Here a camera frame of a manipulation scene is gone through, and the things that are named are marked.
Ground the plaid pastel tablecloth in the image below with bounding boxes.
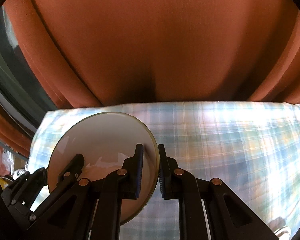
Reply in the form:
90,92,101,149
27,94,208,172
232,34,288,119
28,102,300,237

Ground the orange curtain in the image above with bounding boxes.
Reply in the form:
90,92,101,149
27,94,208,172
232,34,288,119
0,0,300,157

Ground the white round plate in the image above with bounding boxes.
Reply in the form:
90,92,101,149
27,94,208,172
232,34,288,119
47,112,159,224

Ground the dark glass window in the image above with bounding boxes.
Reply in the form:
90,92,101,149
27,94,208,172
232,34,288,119
0,7,57,137

